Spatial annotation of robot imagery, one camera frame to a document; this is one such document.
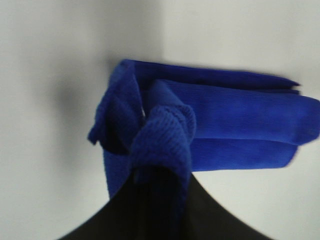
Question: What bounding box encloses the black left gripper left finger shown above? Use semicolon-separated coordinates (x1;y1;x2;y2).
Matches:
57;174;161;240

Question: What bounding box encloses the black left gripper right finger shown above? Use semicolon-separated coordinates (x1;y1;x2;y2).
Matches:
159;172;271;240

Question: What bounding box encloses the blue microfibre towel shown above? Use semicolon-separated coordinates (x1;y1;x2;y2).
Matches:
86;58;320;201

